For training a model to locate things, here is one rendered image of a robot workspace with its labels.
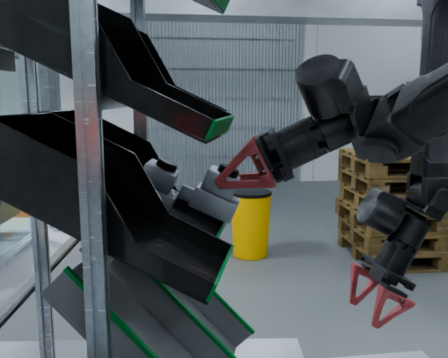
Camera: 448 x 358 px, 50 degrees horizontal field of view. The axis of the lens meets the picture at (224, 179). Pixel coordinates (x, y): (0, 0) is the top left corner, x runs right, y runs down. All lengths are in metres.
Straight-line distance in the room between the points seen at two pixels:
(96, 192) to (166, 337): 0.26
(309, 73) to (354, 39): 7.70
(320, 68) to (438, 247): 3.68
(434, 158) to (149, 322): 0.55
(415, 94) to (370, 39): 7.83
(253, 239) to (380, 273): 3.28
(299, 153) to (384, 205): 0.29
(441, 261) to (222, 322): 3.56
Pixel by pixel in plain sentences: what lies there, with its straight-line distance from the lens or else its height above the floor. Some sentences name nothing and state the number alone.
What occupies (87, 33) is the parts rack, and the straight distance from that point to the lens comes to 0.46.
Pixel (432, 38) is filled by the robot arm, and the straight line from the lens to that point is 0.92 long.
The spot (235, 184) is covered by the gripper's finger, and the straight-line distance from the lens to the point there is 0.65.
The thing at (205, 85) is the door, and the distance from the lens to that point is 7.61.
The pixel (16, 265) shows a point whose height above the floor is 0.86.
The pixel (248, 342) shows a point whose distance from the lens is 1.12.
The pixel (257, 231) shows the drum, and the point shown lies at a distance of 4.14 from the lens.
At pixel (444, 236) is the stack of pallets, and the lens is 4.23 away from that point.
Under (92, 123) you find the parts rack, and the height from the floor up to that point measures 1.37.
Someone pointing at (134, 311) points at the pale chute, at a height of 1.12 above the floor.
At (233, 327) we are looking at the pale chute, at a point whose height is 1.03.
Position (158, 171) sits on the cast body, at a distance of 0.67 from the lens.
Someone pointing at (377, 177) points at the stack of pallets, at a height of 0.77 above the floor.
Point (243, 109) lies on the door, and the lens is 7.70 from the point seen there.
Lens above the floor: 1.39
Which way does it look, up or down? 10 degrees down
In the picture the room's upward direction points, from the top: straight up
